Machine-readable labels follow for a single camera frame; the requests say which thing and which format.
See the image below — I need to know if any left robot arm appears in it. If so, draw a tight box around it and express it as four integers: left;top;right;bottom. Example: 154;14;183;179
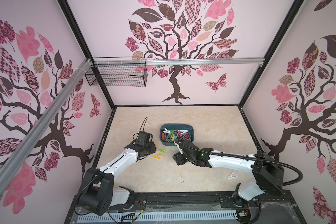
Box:
75;131;156;216

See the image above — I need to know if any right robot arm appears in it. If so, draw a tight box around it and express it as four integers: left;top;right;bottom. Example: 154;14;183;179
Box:
173;139;284;207

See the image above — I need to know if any teal plastic storage box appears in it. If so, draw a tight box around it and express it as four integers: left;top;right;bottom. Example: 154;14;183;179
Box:
160;124;195;146

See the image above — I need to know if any white clothespin left pile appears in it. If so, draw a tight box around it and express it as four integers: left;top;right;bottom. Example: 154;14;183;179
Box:
162;128;170;134

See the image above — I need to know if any white clothespin near right base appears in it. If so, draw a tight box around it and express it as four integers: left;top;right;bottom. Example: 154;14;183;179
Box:
228;171;236;180

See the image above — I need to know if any black corrugated cable hose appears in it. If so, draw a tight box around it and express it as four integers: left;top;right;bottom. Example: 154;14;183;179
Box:
175;139;303;187

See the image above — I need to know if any white slotted cable duct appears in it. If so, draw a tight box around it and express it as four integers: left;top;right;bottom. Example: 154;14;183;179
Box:
77;211;238;224

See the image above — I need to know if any black wire mesh basket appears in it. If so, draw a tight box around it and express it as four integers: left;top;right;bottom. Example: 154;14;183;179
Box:
85;56;148;87

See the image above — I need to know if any aluminium rail on back wall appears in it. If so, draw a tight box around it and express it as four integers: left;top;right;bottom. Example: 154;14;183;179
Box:
94;57;265;66

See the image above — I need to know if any aluminium rail on wall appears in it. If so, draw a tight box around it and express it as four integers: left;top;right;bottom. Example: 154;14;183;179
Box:
94;57;265;66
0;58;92;196

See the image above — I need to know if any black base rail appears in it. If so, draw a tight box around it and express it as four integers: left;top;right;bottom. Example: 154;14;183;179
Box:
72;190;295;212

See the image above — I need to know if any aluminium rail on left wall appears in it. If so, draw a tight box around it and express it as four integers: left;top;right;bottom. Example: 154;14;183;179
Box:
0;58;92;196

